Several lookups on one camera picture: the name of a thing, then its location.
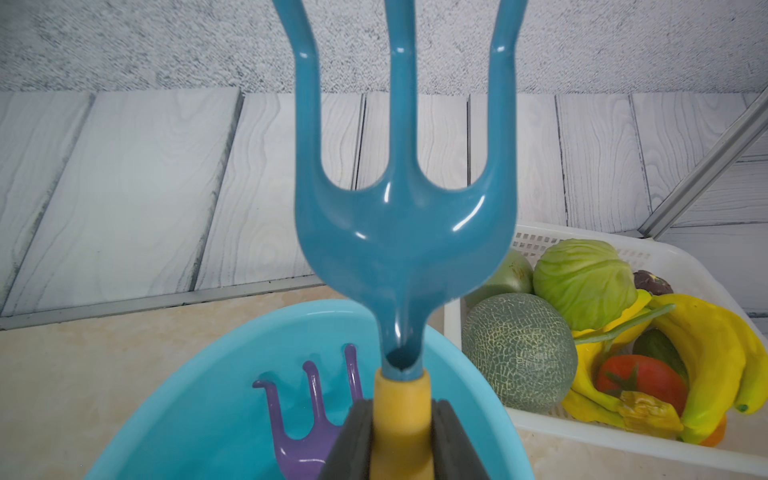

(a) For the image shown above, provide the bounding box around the right metal frame post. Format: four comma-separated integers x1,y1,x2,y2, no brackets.
638,89,767,239

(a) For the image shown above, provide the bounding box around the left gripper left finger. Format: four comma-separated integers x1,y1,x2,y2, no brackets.
318,400,373,480

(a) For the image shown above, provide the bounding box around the smooth green fruit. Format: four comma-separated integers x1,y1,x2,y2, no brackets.
464,249,534,309

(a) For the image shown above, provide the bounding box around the dark purple eggplant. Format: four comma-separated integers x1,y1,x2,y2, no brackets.
634,270,674,296

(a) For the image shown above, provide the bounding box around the yellow banana bunch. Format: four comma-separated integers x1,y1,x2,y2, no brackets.
562,291,767,446

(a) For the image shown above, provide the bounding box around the purple rake pink handle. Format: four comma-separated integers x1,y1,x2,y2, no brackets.
253,344,365,479

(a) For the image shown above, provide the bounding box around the light blue plastic bucket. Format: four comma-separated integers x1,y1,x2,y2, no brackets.
89,300,533,479

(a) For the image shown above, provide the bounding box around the netted green melon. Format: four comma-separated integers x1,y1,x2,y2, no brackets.
462,293,578,414

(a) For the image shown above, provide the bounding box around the red tomato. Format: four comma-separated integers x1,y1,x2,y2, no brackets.
594,355,688,415

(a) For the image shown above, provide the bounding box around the teal fork yellow handle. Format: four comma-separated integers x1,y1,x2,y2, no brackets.
271,0,529,480

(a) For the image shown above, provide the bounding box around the white plastic basket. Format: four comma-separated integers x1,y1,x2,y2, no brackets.
442,221,768,478

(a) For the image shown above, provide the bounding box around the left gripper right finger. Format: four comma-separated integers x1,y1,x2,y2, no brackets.
431,400,489,480

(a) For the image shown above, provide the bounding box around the green cabbage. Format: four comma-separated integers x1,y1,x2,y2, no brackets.
533,239,638,331

